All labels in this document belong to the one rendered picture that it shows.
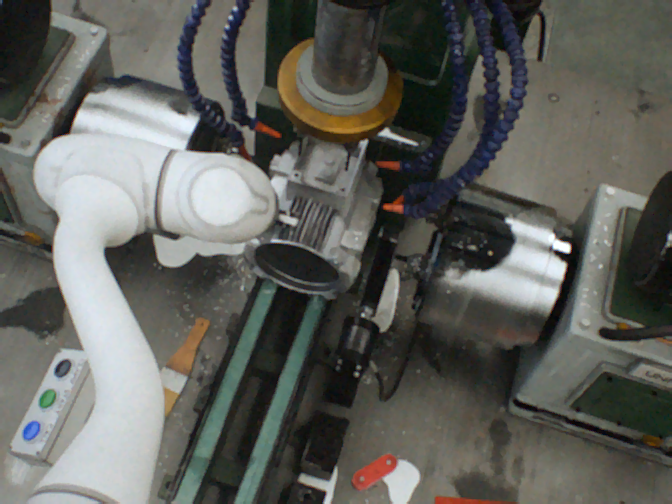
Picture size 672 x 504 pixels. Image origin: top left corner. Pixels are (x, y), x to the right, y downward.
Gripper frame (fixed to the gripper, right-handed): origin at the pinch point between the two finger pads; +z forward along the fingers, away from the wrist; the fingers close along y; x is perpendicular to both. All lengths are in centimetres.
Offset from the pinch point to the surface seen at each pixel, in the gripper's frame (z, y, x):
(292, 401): 5.2, -12.4, 28.1
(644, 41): 188, -84, -103
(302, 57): -14.9, 0.1, -22.6
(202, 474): -1.8, -2.8, 42.4
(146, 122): -1.3, 23.2, -7.9
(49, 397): -15.7, 19.9, 34.9
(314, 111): -16.6, -4.2, -15.5
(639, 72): 180, -84, -90
